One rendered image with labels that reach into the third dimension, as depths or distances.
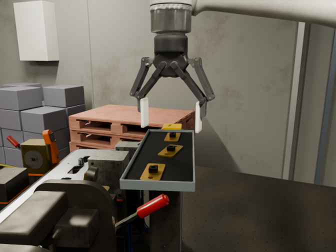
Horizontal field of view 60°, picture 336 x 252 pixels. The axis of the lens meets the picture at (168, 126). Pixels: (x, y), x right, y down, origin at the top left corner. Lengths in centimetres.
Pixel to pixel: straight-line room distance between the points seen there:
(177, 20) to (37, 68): 384
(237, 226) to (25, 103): 279
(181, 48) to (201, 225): 83
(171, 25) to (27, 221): 44
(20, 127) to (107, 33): 143
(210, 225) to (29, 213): 94
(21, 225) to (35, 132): 300
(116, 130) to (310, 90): 182
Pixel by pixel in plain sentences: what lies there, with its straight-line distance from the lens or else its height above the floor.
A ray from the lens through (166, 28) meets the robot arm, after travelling 63.
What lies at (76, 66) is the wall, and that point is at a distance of 394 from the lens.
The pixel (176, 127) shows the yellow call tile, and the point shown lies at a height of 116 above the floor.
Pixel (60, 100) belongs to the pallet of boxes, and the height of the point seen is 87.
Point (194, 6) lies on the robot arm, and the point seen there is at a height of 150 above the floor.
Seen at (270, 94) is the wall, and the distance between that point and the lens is 303.
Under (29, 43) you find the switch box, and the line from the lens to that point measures 418.
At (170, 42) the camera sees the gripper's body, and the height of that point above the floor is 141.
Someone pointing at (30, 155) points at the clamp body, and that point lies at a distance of 121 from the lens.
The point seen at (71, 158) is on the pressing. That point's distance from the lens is 118.
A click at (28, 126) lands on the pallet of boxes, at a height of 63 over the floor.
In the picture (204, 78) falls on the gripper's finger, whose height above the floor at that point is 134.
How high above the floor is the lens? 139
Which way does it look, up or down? 14 degrees down
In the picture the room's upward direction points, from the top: straight up
